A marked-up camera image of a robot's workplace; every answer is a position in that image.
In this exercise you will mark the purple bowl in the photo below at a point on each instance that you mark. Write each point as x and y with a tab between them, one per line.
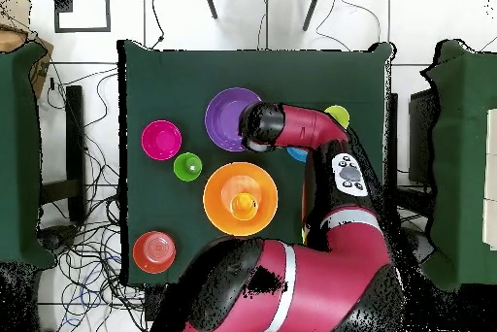
223	118

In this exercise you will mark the orange cup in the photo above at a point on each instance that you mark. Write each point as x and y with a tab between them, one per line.
244	205

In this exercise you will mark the large yellow-orange bowl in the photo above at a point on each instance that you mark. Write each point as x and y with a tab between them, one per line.
217	200

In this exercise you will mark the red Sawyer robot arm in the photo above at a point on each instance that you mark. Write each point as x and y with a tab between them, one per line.
330	277

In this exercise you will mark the blue bowl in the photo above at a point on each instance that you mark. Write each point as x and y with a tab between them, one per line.
297	153

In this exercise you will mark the green cup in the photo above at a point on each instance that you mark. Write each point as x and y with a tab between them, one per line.
187	167

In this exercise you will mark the yellow cup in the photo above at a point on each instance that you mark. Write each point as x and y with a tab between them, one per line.
341	114

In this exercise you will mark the pink bowl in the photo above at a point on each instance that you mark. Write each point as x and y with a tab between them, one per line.
161	139

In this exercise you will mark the dark green tablecloth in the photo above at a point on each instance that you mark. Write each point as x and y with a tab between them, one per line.
163	83

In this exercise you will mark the red-orange bowl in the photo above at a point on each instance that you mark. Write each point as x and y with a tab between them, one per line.
153	252

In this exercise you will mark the black box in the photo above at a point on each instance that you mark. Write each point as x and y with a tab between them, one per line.
421	138

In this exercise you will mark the black floor beam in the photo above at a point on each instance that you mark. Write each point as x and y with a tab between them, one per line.
74	134

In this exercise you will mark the black power strip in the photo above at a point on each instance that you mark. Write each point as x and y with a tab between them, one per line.
153	301

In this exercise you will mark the dark grey stand base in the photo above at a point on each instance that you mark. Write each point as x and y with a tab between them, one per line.
58	235
421	246

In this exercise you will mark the green side table cloth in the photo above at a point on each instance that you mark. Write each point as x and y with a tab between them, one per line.
19	153
458	172

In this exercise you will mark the cardboard box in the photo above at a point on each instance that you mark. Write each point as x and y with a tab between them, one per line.
11	39

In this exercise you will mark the black camera tripod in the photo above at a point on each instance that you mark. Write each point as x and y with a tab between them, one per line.
210	2

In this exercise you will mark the black rectangular frame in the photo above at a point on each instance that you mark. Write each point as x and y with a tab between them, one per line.
82	29

